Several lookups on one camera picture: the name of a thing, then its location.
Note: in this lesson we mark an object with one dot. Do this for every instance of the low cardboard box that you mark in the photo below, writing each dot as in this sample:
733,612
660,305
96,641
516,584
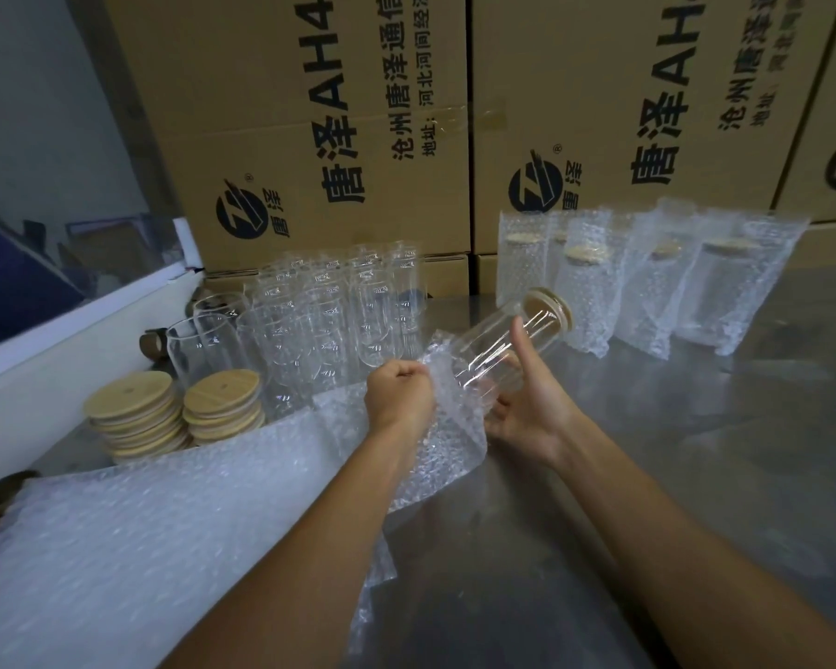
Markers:
486,273
832,242
446,275

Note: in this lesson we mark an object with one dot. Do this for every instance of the row of bubble-wrapped jars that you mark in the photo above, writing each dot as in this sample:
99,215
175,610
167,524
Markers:
641,292

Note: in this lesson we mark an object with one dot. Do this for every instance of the person's left forearm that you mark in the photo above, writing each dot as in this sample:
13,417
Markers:
306,564

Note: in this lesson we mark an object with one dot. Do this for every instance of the person's left hand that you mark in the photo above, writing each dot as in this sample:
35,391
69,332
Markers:
393,400

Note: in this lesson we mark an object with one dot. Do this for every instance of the person's left fingers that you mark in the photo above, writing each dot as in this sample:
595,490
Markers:
421,390

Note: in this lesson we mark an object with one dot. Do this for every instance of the brown tape roll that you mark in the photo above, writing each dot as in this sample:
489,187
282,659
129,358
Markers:
154,343

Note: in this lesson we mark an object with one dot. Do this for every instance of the person's right thumb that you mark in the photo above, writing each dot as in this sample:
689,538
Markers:
520,351

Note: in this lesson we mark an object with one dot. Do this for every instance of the glass jar with wooden lid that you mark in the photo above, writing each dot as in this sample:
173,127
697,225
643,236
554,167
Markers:
487,348

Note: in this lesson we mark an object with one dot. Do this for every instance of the stacks of round wooden lids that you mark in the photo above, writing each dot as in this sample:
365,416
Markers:
139,411

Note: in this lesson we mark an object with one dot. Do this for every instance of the clear bubble wrap bag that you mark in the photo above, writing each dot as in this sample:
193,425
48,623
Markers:
453,442

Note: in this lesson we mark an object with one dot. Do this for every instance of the pile of bubble wrap sheets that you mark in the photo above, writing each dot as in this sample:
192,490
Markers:
111,550

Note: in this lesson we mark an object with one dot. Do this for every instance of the white window frame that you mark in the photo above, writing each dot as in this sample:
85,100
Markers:
76,355

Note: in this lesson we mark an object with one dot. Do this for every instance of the group of empty glass jars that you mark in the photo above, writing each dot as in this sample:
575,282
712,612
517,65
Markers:
306,320

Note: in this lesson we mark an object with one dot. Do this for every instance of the person's right hand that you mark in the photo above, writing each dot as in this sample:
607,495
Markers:
536,411

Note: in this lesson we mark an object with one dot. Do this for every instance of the large printed cardboard box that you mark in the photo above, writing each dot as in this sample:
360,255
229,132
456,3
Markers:
829,132
599,76
285,97

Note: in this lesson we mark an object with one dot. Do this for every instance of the person's right forearm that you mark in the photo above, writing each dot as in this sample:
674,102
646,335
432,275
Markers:
683,557

